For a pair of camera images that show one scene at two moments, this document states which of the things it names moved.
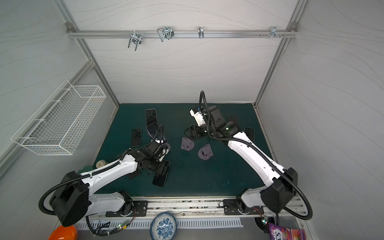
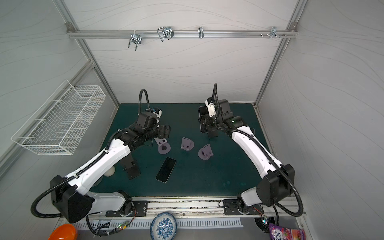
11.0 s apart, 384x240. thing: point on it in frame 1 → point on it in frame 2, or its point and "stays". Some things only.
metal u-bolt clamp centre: (167, 32) stays
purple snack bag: (278, 233) stays
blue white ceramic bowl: (163, 226) stays
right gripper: (197, 130) → (204, 123)
